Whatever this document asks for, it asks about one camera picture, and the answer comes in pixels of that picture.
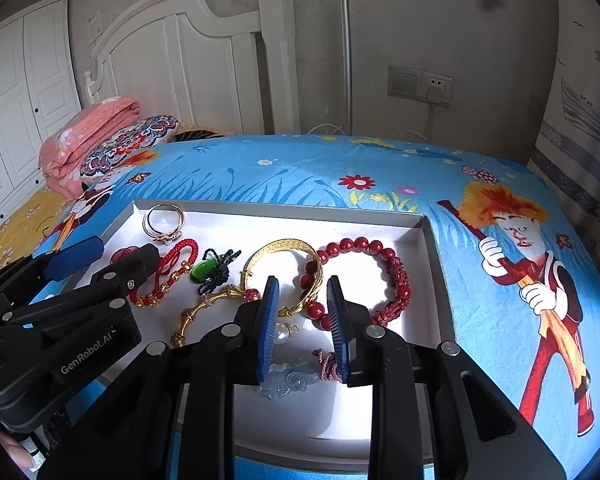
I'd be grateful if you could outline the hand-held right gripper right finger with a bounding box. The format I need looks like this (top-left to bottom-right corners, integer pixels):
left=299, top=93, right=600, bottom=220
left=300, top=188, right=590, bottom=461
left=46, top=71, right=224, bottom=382
left=326, top=275, right=566, bottom=480

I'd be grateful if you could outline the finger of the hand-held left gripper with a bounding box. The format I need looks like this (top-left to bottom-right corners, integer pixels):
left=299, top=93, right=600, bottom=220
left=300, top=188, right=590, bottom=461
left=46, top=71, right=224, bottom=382
left=0, top=244, right=161, bottom=326
left=0, top=235, right=105, bottom=306

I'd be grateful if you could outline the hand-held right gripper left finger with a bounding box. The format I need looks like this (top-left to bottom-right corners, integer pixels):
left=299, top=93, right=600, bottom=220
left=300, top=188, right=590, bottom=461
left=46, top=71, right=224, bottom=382
left=37, top=275, right=281, bottom=480

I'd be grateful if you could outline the red translucent bracelet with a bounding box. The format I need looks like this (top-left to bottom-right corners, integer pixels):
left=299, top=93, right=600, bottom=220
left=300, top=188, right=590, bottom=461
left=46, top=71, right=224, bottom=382
left=111, top=247, right=146, bottom=267

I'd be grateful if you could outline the pale blue jade pendant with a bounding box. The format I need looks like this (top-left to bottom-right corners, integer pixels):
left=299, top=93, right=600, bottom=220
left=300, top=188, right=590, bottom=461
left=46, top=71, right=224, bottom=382
left=257, top=347, right=338, bottom=402

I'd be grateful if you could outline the gold mesh bangle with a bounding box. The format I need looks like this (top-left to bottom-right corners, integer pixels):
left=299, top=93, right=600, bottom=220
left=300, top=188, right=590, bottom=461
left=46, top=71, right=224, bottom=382
left=240, top=238, right=326, bottom=318

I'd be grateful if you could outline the white cardboard tray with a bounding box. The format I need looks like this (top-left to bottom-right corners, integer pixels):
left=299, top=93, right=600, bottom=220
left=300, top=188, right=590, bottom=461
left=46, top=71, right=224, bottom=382
left=97, top=199, right=456, bottom=456

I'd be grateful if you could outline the person's left hand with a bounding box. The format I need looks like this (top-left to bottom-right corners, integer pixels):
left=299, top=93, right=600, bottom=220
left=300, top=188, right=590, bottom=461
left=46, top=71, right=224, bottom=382
left=0, top=430, right=38, bottom=473

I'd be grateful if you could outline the small pearl pendant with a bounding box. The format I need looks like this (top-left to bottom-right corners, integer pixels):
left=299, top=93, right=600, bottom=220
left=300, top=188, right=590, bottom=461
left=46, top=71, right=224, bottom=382
left=272, top=321, right=301, bottom=346

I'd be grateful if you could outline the yellow floral bedsheet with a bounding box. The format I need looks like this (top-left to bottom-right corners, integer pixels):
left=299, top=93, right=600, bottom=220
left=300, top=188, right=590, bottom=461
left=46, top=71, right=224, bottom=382
left=0, top=192, right=76, bottom=281

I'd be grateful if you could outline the dark bottle white label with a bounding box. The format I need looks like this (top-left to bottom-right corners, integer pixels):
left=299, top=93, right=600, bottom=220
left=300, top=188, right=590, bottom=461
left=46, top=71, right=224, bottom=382
left=20, top=437, right=48, bottom=466

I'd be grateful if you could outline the floral patterned pillow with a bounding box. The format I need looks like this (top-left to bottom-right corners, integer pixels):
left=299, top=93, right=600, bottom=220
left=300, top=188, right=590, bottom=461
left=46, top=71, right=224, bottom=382
left=79, top=115, right=180, bottom=179

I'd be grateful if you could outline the pink folded quilt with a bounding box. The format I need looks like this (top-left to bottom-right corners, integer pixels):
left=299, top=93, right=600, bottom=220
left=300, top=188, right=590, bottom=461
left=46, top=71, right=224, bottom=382
left=38, top=96, right=141, bottom=196

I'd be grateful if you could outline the dark fringed cloth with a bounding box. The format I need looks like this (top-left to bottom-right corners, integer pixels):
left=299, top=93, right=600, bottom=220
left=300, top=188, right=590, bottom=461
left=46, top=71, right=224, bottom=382
left=175, top=127, right=226, bottom=142

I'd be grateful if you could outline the blue cartoon printed blanket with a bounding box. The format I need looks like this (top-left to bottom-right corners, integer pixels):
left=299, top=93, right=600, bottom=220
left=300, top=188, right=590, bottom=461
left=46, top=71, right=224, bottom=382
left=30, top=134, right=600, bottom=480

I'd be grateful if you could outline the white wardrobe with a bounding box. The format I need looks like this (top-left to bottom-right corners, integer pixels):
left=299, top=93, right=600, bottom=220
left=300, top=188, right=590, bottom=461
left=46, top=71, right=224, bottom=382
left=0, top=0, right=81, bottom=243

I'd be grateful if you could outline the white wooden headboard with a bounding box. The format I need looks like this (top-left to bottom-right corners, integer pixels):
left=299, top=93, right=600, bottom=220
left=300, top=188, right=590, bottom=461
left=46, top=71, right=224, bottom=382
left=83, top=0, right=301, bottom=136

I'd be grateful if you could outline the silver metal pole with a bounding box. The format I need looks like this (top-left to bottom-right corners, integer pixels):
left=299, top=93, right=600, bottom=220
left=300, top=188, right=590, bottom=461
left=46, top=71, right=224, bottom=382
left=339, top=0, right=355, bottom=136

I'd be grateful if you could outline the striped printed curtain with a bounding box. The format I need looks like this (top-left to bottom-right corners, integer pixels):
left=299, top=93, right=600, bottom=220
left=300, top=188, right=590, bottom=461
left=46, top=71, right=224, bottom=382
left=527, top=50, right=600, bottom=281

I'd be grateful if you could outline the gold ring bangle with pearl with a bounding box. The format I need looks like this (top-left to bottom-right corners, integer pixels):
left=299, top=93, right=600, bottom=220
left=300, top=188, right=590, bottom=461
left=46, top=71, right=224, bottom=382
left=142, top=203, right=185, bottom=245

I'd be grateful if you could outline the red cord gold bead bracelet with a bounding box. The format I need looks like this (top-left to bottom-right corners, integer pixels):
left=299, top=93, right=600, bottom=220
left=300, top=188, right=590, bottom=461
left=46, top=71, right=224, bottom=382
left=129, top=238, right=201, bottom=308

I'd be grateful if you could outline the gold chain bracelet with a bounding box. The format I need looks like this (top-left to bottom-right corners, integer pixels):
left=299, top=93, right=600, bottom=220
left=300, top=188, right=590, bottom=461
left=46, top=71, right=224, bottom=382
left=169, top=280, right=263, bottom=348

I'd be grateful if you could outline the green jade pendant black cord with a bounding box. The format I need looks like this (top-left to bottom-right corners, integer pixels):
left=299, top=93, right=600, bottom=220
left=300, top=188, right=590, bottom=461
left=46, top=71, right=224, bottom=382
left=189, top=247, right=243, bottom=298

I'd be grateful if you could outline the dark red bead bracelet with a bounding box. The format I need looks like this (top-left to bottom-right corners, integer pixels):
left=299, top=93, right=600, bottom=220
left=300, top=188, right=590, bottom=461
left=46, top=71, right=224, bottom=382
left=295, top=236, right=412, bottom=333

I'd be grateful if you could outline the white cable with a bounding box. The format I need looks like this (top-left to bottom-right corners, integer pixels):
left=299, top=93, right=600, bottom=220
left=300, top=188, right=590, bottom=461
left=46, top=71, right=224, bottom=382
left=397, top=105, right=433, bottom=143
left=307, top=122, right=352, bottom=137

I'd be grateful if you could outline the grey wall switch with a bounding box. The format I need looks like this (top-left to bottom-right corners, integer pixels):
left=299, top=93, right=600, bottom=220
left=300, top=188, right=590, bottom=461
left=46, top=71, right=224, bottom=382
left=387, top=65, right=423, bottom=98

